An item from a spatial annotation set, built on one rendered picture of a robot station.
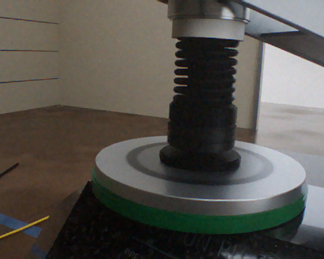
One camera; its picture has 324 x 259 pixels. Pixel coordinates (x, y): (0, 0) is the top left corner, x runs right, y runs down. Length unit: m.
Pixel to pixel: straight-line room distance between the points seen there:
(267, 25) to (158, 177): 0.23
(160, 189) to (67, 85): 6.50
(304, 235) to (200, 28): 0.19
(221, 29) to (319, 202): 0.19
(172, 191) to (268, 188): 0.08
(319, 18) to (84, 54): 6.22
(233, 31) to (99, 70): 5.99
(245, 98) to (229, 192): 4.99
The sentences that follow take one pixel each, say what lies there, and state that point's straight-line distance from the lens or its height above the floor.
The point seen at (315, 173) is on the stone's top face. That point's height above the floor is 0.87.
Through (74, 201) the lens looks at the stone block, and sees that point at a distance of 0.38.
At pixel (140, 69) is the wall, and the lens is 5.86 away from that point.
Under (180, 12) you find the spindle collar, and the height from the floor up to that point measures 1.04.
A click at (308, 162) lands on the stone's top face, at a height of 0.87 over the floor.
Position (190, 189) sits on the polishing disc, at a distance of 0.29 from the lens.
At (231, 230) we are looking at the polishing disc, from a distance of 0.28.
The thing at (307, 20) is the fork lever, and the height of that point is 1.04.
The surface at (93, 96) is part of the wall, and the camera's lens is 6.41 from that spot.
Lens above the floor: 1.00
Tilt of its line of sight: 12 degrees down
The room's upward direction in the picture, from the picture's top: 3 degrees clockwise
